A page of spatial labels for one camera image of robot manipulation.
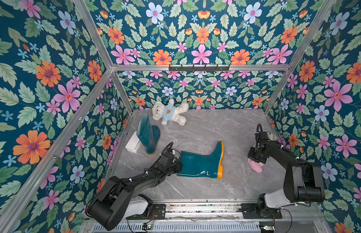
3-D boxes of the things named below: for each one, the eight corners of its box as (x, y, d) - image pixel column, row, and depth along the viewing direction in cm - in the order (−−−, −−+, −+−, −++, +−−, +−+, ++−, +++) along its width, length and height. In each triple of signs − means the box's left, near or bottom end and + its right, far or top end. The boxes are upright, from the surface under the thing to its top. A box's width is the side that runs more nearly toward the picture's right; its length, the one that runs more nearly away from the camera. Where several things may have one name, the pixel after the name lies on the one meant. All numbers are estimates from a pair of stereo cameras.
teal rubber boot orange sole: (146, 158, 94) (133, 136, 74) (151, 133, 107) (142, 108, 87) (156, 158, 94) (146, 136, 74) (160, 133, 107) (153, 108, 87)
